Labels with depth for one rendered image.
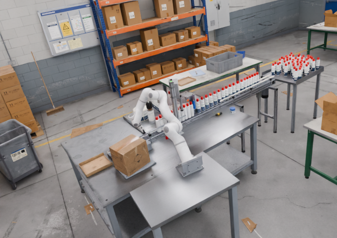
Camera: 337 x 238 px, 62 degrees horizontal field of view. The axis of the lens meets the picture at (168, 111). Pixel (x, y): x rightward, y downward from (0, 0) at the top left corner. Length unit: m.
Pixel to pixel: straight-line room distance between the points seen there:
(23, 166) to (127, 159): 2.43
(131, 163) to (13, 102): 3.64
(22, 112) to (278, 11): 8.50
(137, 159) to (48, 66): 4.93
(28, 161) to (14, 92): 1.62
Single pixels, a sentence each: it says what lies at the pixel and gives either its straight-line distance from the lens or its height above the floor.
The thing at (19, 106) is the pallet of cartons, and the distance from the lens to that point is 6.08.
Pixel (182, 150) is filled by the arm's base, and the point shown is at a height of 1.03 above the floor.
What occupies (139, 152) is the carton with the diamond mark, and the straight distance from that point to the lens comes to 2.87.
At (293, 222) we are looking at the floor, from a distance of 3.54.
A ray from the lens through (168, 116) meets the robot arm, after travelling 2.86.
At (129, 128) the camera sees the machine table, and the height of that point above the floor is 0.83.
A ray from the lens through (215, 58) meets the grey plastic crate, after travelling 5.64.
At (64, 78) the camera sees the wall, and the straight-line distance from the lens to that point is 7.52.
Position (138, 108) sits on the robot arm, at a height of 1.32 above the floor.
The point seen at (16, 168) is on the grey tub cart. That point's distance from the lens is 4.88.
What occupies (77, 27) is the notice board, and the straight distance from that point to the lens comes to 7.25.
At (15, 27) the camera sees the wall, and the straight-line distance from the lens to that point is 7.26.
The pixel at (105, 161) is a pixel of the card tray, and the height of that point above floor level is 0.83.
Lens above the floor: 2.61
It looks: 26 degrees down
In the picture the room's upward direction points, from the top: 10 degrees counter-clockwise
